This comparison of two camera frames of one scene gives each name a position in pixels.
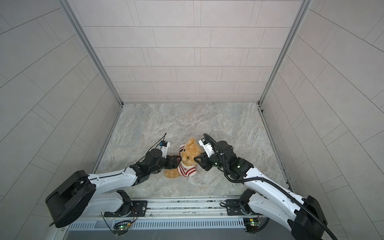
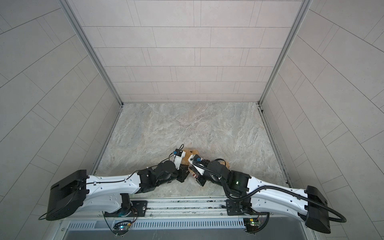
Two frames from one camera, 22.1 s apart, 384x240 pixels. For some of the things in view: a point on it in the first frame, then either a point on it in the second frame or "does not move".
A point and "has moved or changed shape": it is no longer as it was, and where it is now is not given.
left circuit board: (121, 228) does not move
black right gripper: (204, 160) to (199, 178)
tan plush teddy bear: (192, 150) has moved or changed shape
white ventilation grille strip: (190, 225) does not move
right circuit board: (251, 224) does not move
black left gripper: (174, 160) to (182, 172)
